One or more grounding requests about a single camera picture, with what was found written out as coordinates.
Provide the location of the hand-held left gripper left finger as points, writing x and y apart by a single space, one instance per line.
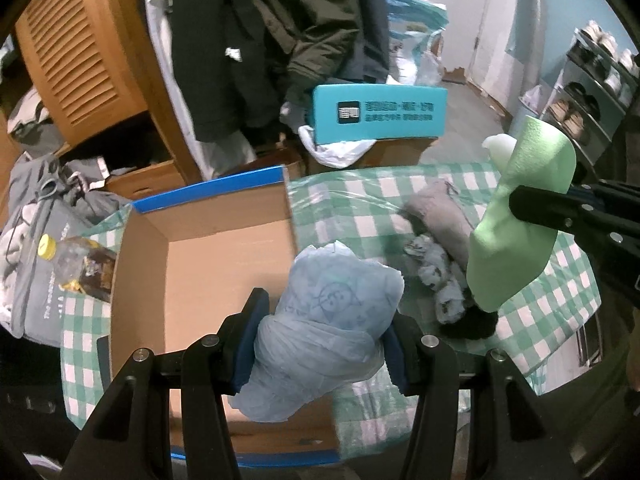
245 355

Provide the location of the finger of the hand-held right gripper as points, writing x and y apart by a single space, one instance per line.
615 192
540 205

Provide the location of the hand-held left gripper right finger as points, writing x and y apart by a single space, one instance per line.
396 360

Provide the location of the green sock with white toe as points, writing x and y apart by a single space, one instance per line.
500 250

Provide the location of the light blue cloth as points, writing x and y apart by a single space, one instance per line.
325 320

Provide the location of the cardboard box with blue rim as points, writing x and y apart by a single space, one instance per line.
210 270

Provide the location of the grey cloth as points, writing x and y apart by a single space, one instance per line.
445 215

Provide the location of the grey blue patterned socks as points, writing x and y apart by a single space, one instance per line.
440 270

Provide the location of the black cloth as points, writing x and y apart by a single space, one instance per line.
470 325

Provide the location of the row of shoes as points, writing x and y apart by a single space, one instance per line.
575 120

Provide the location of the metal shoe rack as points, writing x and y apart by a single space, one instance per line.
590 105

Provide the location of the white waste bin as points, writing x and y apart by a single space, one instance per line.
535 107

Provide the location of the green white checkered tablecloth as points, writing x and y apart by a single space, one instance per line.
360 200

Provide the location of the white door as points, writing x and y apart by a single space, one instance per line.
505 35

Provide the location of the teal box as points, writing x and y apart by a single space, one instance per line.
380 110

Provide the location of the plastic bottle with yellow cap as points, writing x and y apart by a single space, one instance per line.
75 260

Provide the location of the white plastic bag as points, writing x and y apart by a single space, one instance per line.
335 152

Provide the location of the blue plastic bag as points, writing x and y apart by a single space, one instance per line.
415 30

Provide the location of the grey tote bag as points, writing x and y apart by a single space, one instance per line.
45 270

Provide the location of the grey hoodie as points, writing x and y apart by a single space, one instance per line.
60 180

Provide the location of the dark olive hanging jacket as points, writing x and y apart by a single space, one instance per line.
325 20

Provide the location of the black hanging jacket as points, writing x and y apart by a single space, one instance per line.
220 60

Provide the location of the grey white folded garment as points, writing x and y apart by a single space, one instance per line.
30 110

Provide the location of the white hanging garment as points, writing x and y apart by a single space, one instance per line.
160 35

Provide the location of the wooden louvered wardrobe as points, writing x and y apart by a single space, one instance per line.
85 50

